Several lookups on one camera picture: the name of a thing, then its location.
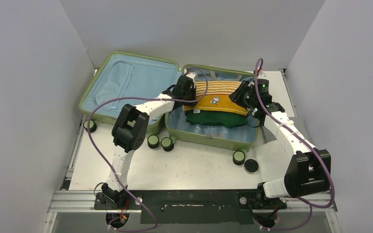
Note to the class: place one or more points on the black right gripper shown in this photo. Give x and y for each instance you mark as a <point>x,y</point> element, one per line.
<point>240,95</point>

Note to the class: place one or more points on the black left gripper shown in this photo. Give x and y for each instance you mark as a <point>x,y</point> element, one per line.
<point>193,91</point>

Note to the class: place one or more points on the yellow striped towel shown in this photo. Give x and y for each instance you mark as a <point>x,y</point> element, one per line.
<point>217,97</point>

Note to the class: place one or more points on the green shirt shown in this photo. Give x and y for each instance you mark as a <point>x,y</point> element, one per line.
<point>215,118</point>

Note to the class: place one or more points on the white cloth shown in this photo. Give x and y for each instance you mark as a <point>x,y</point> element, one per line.
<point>273,161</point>

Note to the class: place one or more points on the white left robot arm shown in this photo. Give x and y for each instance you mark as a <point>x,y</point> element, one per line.
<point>130,129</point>

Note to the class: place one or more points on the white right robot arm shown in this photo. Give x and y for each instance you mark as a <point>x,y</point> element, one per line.
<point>309,168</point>

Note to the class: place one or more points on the middle right suitcase wheel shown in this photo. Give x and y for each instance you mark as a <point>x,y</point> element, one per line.
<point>167,144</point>

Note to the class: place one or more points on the middle left suitcase wheel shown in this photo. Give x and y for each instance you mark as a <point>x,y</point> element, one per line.
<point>153,141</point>

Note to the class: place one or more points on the grey folded cloth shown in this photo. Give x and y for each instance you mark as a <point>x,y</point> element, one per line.
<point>300,125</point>

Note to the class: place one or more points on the front green suitcase wheel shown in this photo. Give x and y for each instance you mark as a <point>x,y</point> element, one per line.
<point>239,157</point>

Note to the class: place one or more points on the green suitcase with blue lining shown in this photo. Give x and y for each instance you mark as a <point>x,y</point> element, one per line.
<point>129,78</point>

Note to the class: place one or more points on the front black suitcase wheel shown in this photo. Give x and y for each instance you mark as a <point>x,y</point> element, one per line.
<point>251,166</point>

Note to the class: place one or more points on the far left suitcase wheel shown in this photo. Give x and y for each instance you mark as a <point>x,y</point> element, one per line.
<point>89,125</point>

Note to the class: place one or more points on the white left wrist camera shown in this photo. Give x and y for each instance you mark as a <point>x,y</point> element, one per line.
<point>191,74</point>

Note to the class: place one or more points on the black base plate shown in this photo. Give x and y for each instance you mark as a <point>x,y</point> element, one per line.
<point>195,206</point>

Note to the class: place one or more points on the aluminium frame rail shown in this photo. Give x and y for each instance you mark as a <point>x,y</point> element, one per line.
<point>82,201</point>

